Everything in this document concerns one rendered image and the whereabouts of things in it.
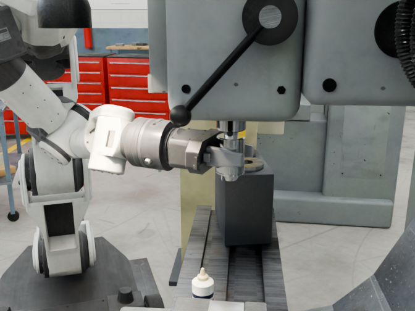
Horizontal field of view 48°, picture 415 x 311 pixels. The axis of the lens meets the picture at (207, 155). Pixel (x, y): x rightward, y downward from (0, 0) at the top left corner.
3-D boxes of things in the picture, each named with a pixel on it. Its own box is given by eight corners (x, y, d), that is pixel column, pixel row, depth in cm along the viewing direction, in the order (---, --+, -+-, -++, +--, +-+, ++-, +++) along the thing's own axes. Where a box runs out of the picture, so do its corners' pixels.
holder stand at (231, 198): (223, 246, 117) (225, 170, 112) (214, 211, 138) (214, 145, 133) (271, 244, 118) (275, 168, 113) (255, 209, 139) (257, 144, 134)
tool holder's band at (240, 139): (238, 137, 80) (238, 131, 79) (249, 144, 75) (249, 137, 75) (212, 139, 78) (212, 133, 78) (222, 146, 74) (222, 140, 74)
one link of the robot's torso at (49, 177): (28, 189, 146) (12, 36, 137) (86, 184, 151) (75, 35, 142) (24, 203, 132) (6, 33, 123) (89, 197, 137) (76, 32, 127)
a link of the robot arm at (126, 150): (143, 112, 79) (88, 107, 84) (132, 175, 78) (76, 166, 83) (171, 126, 90) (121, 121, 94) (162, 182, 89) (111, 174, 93)
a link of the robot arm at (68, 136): (96, 170, 95) (76, 168, 112) (128, 131, 98) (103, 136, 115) (54, 135, 91) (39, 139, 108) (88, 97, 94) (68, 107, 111)
